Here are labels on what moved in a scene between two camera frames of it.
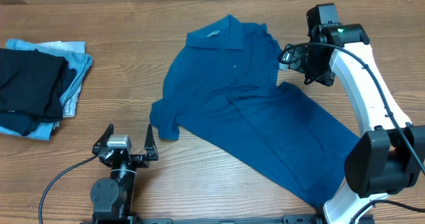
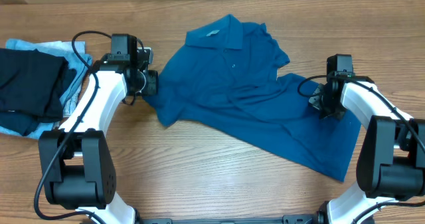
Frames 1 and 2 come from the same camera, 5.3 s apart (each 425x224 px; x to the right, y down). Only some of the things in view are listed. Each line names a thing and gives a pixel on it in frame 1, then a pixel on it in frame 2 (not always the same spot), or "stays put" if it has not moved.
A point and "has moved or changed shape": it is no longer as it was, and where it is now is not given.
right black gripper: [299, 62] → [320, 102]
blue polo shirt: [223, 81] has moved or changed shape
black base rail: [287, 219] stays put
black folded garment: [32, 82] stays put
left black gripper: [151, 153] → [152, 88]
